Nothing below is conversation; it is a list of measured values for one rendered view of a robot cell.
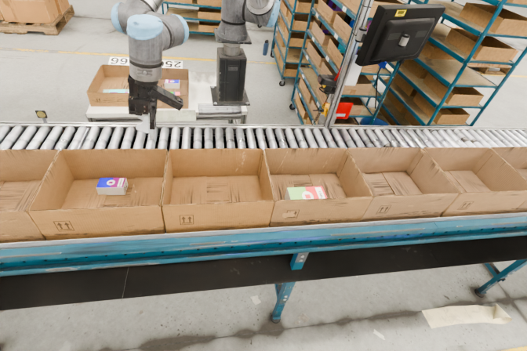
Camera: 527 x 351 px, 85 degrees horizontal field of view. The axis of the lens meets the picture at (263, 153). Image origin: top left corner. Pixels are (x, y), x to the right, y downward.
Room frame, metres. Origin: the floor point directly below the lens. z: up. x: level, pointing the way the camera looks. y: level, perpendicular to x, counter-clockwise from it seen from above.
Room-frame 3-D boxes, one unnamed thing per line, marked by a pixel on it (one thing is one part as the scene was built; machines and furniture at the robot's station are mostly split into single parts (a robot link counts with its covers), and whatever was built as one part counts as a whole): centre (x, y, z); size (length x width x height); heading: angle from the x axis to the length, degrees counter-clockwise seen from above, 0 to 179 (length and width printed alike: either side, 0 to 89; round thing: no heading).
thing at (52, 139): (0.99, 1.12, 0.72); 0.52 x 0.05 x 0.05; 15
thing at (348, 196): (0.87, -0.22, 0.96); 0.39 x 0.29 x 0.17; 105
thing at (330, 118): (1.67, -0.40, 1.11); 0.12 x 0.05 x 0.88; 105
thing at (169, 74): (1.74, 0.73, 0.80); 0.38 x 0.28 x 0.10; 16
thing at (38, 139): (0.97, 1.18, 0.72); 0.52 x 0.05 x 0.05; 15
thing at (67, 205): (0.67, 0.54, 0.96); 0.39 x 0.29 x 0.17; 105
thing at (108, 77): (1.67, 1.04, 0.80); 0.38 x 0.28 x 0.10; 16
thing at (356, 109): (2.39, -0.59, 0.59); 0.40 x 0.30 x 0.10; 13
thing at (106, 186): (0.74, 0.58, 0.91); 0.10 x 0.06 x 0.05; 103
